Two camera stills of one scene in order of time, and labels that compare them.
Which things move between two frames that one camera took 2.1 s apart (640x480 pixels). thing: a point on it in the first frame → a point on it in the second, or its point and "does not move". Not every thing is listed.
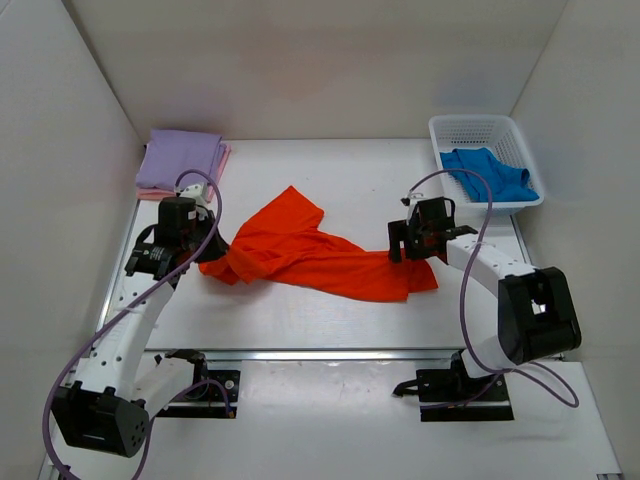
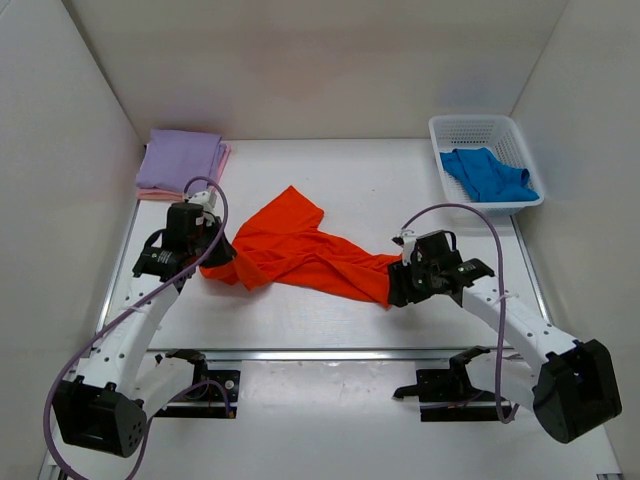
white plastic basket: x=503 y=138 does not move
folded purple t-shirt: x=167 y=154 does not move
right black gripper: x=398 y=232 → x=400 y=292
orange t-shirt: x=281 y=246 does not move
